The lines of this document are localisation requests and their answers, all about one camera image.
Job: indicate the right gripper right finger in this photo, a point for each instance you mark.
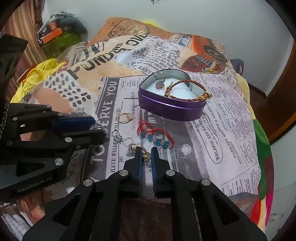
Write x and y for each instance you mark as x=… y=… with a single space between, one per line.
x=199 y=209

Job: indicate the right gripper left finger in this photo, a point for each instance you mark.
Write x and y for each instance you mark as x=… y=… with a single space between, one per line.
x=92 y=210

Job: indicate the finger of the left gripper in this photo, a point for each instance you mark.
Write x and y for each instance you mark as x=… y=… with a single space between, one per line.
x=26 y=118
x=63 y=144

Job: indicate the silver keyring charm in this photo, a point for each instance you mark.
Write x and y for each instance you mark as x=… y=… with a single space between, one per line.
x=160 y=79

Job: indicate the yellow cloth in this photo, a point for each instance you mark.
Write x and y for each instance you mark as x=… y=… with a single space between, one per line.
x=35 y=76

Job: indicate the green patterned bag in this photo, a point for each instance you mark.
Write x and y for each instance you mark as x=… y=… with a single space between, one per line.
x=59 y=44

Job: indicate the silver snowflake earring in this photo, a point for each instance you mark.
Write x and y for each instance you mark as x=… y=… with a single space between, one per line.
x=119 y=139

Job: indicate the orange box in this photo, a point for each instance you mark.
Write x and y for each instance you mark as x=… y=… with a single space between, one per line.
x=54 y=32

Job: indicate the newspaper print blanket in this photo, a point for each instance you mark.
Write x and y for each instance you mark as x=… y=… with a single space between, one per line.
x=103 y=79

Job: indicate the purple heart-shaped tin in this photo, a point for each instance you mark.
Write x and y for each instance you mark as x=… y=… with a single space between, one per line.
x=182 y=99

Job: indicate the brown wooden door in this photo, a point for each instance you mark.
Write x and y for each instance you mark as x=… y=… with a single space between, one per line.
x=276 y=111

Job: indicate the dark blue bag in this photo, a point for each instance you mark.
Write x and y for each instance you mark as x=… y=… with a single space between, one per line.
x=238 y=65

